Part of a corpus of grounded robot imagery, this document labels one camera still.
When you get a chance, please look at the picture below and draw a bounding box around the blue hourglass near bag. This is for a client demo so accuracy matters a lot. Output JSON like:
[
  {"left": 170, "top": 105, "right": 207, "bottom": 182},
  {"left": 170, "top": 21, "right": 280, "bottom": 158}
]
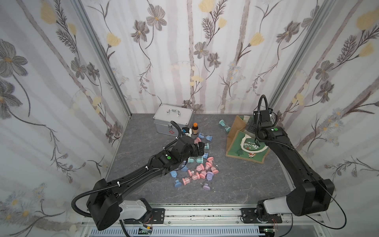
[{"left": 198, "top": 133, "right": 213, "bottom": 141}]

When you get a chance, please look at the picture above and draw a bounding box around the pink hourglass small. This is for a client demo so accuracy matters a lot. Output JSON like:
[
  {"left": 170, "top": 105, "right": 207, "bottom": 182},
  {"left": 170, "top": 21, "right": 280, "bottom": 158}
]
[{"left": 205, "top": 157, "right": 219, "bottom": 174}]

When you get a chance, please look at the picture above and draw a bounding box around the blue hourglass number 30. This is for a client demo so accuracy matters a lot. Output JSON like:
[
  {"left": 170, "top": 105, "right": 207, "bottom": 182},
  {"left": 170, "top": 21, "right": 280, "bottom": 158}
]
[{"left": 170, "top": 170, "right": 178, "bottom": 178}]

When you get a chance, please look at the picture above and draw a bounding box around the pink hourglass number 15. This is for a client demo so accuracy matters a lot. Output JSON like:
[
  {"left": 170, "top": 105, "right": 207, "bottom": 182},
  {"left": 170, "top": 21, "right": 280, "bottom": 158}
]
[{"left": 182, "top": 177, "right": 191, "bottom": 185}]

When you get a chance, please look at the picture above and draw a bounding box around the brown bottle orange cap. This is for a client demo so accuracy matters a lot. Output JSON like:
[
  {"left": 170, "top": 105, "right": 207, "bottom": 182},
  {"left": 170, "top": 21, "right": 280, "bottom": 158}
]
[{"left": 191, "top": 122, "right": 198, "bottom": 135}]

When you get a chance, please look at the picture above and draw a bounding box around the silver aluminium case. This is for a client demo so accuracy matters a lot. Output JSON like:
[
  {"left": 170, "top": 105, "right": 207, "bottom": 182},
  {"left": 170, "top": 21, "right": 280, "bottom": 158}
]
[{"left": 153, "top": 104, "right": 193, "bottom": 137}]

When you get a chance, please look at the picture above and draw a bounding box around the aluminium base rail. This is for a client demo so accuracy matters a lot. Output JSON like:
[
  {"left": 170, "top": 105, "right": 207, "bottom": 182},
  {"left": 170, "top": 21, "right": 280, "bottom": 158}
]
[{"left": 77, "top": 204, "right": 330, "bottom": 237}]

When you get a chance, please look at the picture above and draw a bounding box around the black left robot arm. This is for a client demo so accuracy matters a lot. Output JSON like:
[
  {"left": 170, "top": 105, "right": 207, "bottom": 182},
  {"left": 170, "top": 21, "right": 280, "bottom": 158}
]
[{"left": 71, "top": 120, "right": 205, "bottom": 231}]

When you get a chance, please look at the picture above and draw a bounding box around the green burlap canvas bag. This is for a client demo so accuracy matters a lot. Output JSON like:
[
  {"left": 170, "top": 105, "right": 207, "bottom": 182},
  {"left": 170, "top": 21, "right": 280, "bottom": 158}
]
[{"left": 226, "top": 116, "right": 270, "bottom": 164}]

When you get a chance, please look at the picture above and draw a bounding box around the green hourglass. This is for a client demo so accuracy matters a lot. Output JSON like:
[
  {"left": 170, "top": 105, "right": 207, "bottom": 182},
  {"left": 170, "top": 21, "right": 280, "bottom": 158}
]
[
  {"left": 219, "top": 119, "right": 231, "bottom": 132},
  {"left": 188, "top": 157, "right": 204, "bottom": 164}
]

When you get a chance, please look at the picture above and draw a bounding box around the pink hourglass lower pair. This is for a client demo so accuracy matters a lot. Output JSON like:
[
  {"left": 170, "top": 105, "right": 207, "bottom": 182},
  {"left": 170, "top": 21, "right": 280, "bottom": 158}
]
[{"left": 188, "top": 169, "right": 200, "bottom": 180}]

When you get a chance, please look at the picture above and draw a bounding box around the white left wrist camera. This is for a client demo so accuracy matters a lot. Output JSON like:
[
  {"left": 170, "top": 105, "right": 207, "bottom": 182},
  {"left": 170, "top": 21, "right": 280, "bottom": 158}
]
[{"left": 182, "top": 127, "right": 192, "bottom": 137}]

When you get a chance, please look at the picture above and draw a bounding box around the blue hourglass front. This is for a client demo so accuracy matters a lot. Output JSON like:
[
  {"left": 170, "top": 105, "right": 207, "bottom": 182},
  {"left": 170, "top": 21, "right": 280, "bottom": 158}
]
[{"left": 174, "top": 179, "right": 182, "bottom": 188}]

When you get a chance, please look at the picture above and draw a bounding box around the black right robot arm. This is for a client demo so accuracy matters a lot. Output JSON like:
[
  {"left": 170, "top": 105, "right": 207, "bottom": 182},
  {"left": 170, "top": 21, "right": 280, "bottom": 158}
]
[{"left": 246, "top": 95, "right": 335, "bottom": 222}]

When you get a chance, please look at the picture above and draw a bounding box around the pink hourglass upper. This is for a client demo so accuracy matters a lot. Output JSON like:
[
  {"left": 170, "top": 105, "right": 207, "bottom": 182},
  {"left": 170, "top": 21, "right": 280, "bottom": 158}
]
[{"left": 194, "top": 137, "right": 201, "bottom": 144}]

